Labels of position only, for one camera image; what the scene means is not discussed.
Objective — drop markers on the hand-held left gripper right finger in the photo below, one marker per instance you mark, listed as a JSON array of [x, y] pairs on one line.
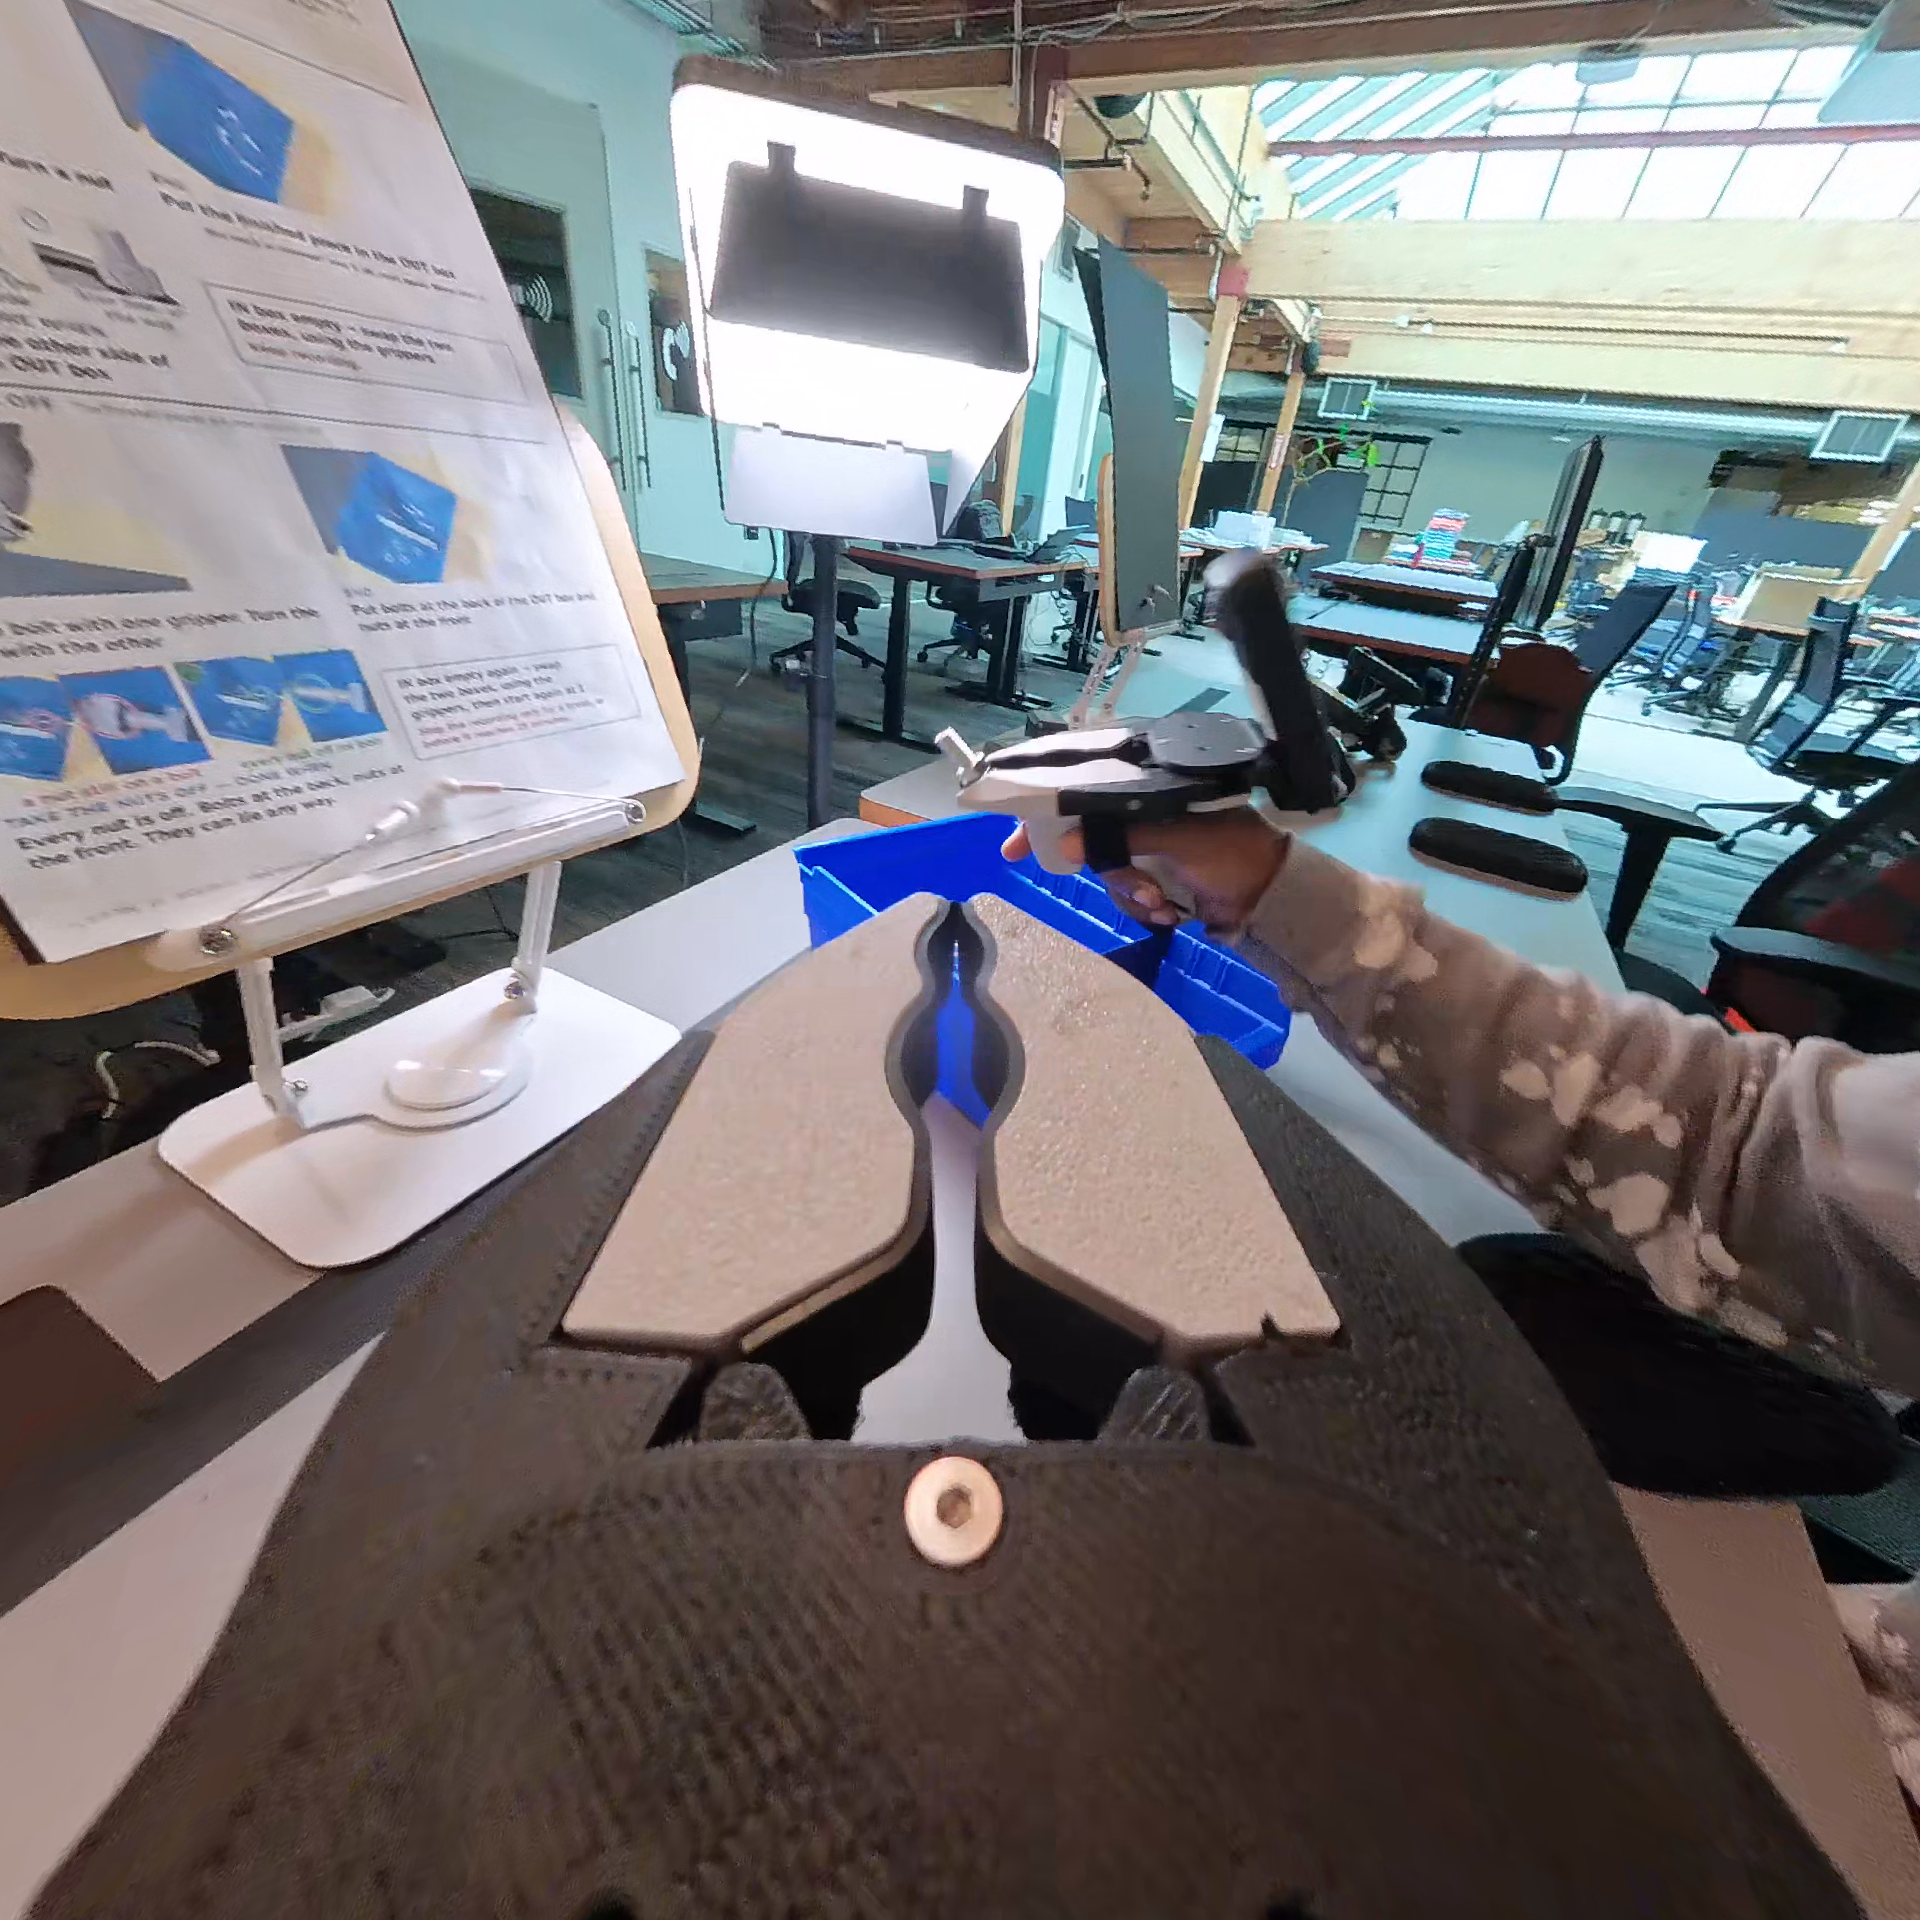
[[1139, 1155]]

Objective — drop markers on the black wall sign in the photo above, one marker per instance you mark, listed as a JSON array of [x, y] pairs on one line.
[[677, 338]]

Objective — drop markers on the person's right forearm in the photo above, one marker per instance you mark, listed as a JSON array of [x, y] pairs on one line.
[[1499, 1051]]

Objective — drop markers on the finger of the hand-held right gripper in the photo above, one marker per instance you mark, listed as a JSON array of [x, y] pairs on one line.
[[1073, 747], [1051, 791]]

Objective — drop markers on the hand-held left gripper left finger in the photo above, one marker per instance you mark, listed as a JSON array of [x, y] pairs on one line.
[[749, 1155]]

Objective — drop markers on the silver hex bolt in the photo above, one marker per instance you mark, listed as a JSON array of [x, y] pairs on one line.
[[956, 751]]

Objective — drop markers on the dark tilted display board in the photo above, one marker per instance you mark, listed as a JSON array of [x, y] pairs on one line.
[[1139, 450]]

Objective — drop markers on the white stand base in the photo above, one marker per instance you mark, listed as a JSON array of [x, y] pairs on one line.
[[301, 1170]]

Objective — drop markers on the black mesh office chair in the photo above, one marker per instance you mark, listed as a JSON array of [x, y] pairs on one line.
[[1844, 901]]

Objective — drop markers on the person's right hand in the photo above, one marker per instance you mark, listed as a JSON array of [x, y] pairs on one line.
[[1200, 870]]

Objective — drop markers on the dark red office chair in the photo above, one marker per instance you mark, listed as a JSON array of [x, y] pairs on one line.
[[1545, 690]]

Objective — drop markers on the black chair armrest pad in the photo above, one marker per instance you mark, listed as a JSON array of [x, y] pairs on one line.
[[1499, 859], [1650, 1380], [1484, 786]]

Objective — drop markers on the printed instruction poster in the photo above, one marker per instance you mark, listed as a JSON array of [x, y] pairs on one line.
[[301, 375]]

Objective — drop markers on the white power strip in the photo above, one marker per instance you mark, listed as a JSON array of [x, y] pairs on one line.
[[330, 1009]]

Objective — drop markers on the white stand rod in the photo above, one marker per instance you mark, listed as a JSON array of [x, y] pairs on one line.
[[266, 1037], [535, 931]]

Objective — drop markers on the wooden desk black legs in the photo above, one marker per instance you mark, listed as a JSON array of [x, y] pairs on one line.
[[691, 578], [959, 562]]

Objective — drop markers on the black monitor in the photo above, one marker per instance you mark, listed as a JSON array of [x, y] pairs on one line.
[[1568, 541]]

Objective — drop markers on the bright studio light panel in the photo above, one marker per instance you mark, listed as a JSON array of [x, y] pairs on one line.
[[855, 390]]

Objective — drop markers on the blue plastic bin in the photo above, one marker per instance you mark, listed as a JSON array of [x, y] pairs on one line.
[[886, 885]]

